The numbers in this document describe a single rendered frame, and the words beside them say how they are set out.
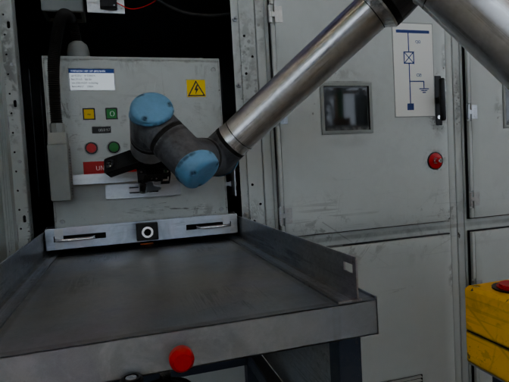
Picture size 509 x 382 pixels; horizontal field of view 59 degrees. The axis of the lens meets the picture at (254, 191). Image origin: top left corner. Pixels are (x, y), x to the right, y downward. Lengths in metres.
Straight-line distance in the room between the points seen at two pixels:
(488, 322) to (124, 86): 1.08
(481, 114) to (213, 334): 1.33
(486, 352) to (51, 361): 0.53
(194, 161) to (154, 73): 0.51
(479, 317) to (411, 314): 1.03
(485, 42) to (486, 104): 0.95
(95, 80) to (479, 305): 1.10
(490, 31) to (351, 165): 0.73
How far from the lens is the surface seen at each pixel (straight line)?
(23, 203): 1.31
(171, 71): 1.37
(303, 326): 0.70
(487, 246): 1.78
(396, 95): 1.55
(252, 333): 0.67
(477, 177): 1.73
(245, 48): 1.38
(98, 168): 1.33
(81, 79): 1.36
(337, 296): 0.74
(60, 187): 1.23
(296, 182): 1.37
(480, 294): 0.61
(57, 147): 1.23
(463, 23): 0.84
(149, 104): 0.97
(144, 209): 1.34
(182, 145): 0.93
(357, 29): 0.99
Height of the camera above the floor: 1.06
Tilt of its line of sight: 3 degrees down
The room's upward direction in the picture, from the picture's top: 3 degrees counter-clockwise
